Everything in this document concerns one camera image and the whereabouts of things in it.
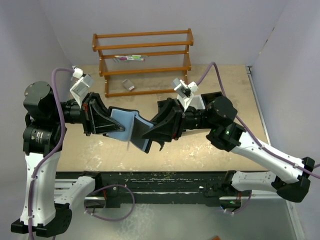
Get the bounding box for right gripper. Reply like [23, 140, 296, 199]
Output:
[139, 98, 216, 143]

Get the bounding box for black bin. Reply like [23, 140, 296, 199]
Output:
[200, 91, 223, 107]
[157, 99, 171, 115]

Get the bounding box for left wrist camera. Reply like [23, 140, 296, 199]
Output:
[69, 66, 95, 107]

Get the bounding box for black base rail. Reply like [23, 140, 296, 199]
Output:
[54, 170, 250, 209]

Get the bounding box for coloured pens on rack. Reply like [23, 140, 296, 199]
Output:
[113, 55, 147, 63]

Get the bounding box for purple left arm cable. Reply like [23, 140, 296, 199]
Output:
[27, 67, 83, 240]

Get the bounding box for wooden three-tier rack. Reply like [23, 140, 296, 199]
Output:
[91, 28, 195, 97]

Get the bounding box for small grey box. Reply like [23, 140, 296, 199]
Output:
[122, 79, 135, 92]

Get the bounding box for black right bin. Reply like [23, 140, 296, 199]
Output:
[200, 91, 223, 107]

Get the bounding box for white middle bin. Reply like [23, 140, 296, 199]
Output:
[184, 95, 206, 110]

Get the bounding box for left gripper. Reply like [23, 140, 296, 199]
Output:
[51, 90, 126, 135]

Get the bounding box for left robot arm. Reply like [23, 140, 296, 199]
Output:
[11, 81, 125, 239]

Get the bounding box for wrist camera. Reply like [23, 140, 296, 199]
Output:
[171, 78, 199, 111]
[69, 66, 95, 107]

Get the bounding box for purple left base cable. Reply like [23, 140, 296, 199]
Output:
[83, 183, 135, 221]

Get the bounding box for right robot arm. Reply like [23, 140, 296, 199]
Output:
[142, 95, 315, 203]

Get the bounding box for black left bin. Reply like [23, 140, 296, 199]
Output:
[157, 99, 171, 115]

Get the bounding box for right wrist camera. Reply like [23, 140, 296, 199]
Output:
[171, 78, 199, 111]

